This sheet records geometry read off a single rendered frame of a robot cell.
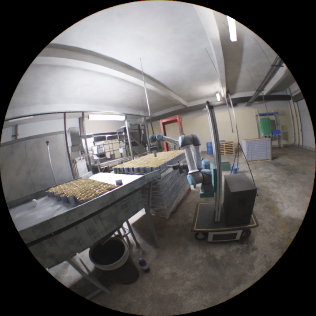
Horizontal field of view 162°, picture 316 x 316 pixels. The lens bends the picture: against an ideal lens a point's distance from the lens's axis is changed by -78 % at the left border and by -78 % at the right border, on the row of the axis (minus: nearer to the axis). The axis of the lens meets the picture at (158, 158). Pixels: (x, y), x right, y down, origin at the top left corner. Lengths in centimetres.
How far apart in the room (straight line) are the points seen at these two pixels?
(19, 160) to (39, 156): 67
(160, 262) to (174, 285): 41
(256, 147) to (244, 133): 457
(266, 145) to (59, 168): 778
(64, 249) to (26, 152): 293
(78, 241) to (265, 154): 635
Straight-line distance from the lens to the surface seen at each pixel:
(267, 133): 954
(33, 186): 357
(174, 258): 169
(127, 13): 361
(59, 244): 97
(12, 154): 370
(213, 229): 158
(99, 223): 97
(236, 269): 165
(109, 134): 467
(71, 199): 115
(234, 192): 132
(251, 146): 578
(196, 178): 111
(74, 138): 339
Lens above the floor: 146
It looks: 7 degrees down
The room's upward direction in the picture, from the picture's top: 10 degrees counter-clockwise
